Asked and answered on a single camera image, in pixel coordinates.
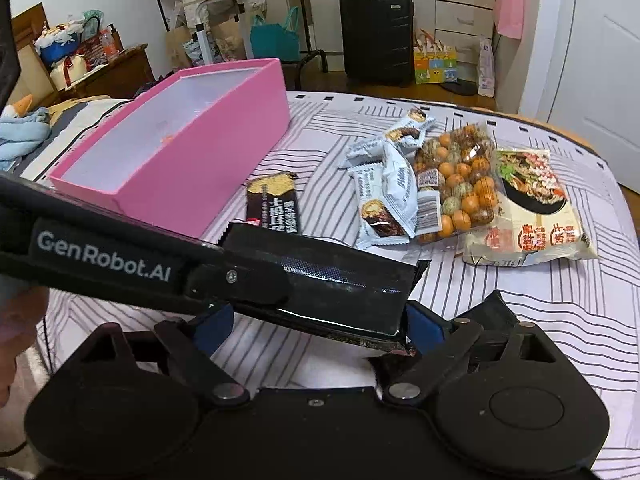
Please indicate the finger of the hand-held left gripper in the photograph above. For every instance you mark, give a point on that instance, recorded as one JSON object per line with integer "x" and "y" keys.
{"x": 240, "y": 285}

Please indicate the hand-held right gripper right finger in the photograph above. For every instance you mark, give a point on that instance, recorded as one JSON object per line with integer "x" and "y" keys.
{"x": 424, "y": 324}

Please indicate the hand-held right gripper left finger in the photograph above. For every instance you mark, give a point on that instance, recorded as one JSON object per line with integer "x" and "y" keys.
{"x": 214, "y": 327}

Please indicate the black and gold snack bar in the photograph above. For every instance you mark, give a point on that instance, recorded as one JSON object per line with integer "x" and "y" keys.
{"x": 274, "y": 205}

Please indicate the shiny black snack packet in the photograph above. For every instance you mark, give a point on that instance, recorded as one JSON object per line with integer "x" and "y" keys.
{"x": 340, "y": 280}

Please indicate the white blue snack packet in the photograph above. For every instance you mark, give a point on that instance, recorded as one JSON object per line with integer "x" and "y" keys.
{"x": 377, "y": 220}
{"x": 399, "y": 185}
{"x": 361, "y": 152}
{"x": 404, "y": 136}
{"x": 417, "y": 116}

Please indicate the clear bag of coloured balls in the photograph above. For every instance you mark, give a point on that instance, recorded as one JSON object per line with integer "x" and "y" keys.
{"x": 460, "y": 180}

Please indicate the pink rectangular box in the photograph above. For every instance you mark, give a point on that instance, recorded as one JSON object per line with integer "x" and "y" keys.
{"x": 200, "y": 125}

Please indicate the person's left hand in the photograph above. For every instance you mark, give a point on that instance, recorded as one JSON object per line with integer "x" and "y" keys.
{"x": 17, "y": 330}

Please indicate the striped white cloth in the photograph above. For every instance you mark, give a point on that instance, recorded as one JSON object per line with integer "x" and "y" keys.
{"x": 525, "y": 310}

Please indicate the light blue cloth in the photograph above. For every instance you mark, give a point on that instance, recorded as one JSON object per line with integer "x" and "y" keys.
{"x": 22, "y": 132}

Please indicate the cream noodle packet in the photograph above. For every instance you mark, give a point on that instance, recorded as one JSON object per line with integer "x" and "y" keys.
{"x": 530, "y": 210}

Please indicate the wooden cabinet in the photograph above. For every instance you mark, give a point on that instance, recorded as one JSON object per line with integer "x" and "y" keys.
{"x": 120, "y": 72}

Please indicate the blue basket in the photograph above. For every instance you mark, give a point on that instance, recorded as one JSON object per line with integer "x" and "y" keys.
{"x": 57, "y": 45}

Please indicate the brown paper bag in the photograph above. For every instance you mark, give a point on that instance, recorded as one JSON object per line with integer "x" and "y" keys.
{"x": 179, "y": 47}

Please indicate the teal shopping bag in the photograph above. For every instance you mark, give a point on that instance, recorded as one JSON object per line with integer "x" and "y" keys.
{"x": 274, "y": 37}

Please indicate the colourful gift bag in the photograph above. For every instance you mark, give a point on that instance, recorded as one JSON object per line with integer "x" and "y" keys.
{"x": 435, "y": 65}

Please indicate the white plastic bag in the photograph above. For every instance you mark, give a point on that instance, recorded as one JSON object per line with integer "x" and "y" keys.
{"x": 485, "y": 70}

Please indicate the black suitcase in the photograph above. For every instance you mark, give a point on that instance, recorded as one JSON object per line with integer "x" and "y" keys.
{"x": 377, "y": 35}

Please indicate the white door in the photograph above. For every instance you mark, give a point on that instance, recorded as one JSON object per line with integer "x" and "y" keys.
{"x": 600, "y": 85}

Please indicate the pink paper bag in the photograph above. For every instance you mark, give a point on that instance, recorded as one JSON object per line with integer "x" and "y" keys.
{"x": 510, "y": 7}

